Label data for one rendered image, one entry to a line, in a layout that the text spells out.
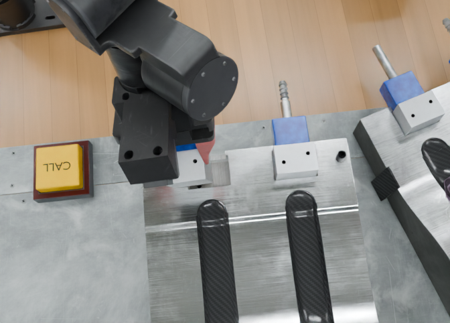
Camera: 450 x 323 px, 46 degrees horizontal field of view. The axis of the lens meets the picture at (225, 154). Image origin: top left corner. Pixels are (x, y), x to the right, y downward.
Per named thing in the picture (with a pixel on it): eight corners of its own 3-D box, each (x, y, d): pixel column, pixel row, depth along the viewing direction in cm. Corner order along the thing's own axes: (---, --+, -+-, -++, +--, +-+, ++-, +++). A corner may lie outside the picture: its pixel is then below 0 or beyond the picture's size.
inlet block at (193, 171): (162, 86, 68) (151, 74, 63) (201, 80, 67) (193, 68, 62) (173, 187, 66) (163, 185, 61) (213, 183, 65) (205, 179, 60)
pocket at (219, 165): (188, 163, 71) (185, 154, 67) (228, 158, 71) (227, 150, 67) (191, 196, 69) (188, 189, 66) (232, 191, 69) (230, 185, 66)
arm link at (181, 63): (259, 70, 46) (218, -38, 36) (193, 142, 44) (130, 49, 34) (172, 23, 52) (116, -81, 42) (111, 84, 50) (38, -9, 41)
